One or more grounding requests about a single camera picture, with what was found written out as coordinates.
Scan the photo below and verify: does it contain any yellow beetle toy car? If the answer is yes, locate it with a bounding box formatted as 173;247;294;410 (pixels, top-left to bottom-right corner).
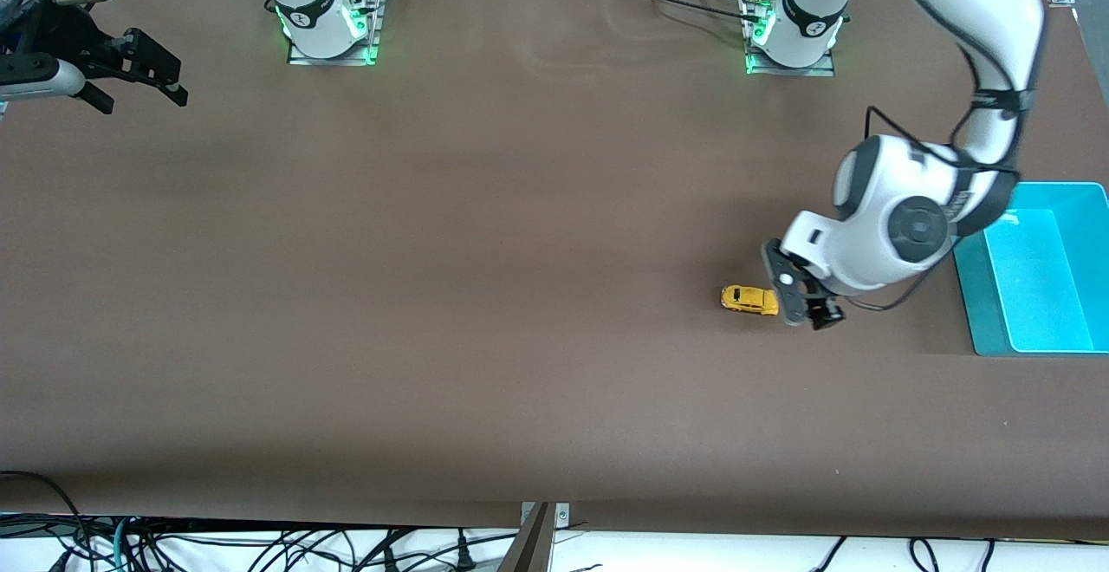
721;284;780;317

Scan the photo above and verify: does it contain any teal plastic bin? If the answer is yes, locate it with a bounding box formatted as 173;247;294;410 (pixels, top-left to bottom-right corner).
953;180;1109;356

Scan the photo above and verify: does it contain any brown table cover sheet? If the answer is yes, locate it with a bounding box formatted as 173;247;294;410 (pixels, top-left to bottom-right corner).
0;0;1109;543

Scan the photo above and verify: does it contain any dark grey metal strut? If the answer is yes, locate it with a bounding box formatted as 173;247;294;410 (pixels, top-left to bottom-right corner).
496;503;555;572

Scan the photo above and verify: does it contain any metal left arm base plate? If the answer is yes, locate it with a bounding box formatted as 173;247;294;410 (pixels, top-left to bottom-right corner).
743;0;837;77

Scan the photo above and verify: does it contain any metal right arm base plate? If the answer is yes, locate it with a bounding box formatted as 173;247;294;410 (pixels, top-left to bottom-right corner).
286;0;384;67

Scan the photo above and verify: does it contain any black base supply cable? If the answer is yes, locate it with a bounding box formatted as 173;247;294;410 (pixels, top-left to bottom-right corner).
602;0;755;23

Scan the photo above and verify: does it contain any metal table edge bracket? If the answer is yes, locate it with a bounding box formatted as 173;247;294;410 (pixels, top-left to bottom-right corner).
520;501;571;528

